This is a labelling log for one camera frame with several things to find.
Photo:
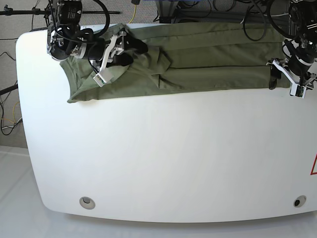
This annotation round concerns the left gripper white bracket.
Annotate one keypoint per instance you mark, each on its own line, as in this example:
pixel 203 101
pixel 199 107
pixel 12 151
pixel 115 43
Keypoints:
pixel 294 69

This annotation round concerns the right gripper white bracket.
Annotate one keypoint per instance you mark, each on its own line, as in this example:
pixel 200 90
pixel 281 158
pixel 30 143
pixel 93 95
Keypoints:
pixel 102 54

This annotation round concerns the olive green T-shirt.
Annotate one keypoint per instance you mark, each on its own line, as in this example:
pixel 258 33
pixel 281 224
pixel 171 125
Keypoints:
pixel 183 58

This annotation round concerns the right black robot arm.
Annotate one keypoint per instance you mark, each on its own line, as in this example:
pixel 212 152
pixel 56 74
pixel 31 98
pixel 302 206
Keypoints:
pixel 66 38

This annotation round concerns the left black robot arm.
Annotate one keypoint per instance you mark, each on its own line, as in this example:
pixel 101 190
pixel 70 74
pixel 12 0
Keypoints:
pixel 302 46

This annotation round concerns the black tripod stand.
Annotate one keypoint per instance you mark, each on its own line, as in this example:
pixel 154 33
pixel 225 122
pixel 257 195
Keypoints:
pixel 24 12

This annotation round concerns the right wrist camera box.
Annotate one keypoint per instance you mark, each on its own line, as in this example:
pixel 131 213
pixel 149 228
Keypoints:
pixel 103 77

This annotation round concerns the right table cable grommet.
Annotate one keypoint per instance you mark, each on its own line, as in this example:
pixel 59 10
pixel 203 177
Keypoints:
pixel 300 201

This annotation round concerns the table cable grommet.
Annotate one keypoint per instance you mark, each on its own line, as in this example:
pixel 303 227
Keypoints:
pixel 300 201
pixel 87 203

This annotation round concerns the left table cable grommet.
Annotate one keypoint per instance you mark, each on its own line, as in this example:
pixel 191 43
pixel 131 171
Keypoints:
pixel 87 203

